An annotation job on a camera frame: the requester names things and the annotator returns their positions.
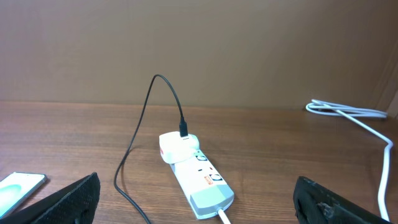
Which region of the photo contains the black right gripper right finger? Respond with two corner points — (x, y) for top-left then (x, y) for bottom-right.
(293, 176), (391, 224)

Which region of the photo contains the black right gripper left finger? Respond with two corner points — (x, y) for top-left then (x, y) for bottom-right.
(1, 172), (100, 224)

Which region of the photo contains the blue Galaxy smartphone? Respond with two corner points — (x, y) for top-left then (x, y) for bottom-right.
(1, 172), (47, 218)

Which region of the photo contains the white power strip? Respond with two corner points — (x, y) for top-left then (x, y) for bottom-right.
(170, 150), (234, 220)

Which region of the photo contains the black USB charging cable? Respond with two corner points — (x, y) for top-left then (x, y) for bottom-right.
(113, 73), (189, 224)

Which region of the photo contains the white power strip cord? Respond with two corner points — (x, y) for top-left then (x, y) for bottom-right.
(216, 99), (394, 224)

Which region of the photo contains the white USB wall charger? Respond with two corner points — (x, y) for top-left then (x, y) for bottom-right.
(159, 131), (200, 164)

